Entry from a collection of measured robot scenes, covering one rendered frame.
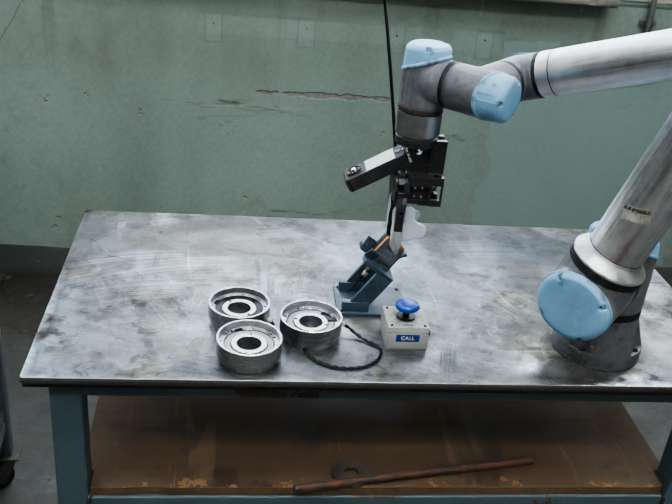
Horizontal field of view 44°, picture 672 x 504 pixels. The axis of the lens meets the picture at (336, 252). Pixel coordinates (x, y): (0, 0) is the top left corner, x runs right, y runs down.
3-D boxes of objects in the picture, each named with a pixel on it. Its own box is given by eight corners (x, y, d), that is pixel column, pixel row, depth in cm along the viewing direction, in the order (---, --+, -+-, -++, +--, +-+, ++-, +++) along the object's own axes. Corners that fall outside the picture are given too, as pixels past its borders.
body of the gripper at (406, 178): (440, 211, 143) (450, 144, 137) (390, 209, 142) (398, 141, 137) (432, 193, 150) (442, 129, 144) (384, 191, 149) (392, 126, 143)
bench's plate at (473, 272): (19, 388, 127) (18, 377, 126) (86, 218, 180) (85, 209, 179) (757, 397, 142) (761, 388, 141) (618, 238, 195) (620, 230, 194)
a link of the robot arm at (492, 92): (537, 68, 132) (475, 53, 137) (504, 80, 123) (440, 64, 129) (527, 116, 135) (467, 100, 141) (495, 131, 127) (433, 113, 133)
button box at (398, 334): (385, 350, 141) (388, 325, 139) (379, 327, 147) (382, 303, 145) (432, 351, 142) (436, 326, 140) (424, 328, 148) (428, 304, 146)
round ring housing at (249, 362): (292, 368, 134) (293, 347, 132) (231, 383, 129) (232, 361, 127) (263, 334, 142) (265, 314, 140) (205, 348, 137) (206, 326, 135)
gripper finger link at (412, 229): (424, 260, 145) (430, 208, 143) (390, 258, 145) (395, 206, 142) (421, 254, 148) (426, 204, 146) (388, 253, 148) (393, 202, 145)
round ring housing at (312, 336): (286, 356, 137) (288, 335, 135) (272, 322, 146) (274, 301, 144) (348, 350, 140) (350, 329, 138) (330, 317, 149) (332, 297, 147)
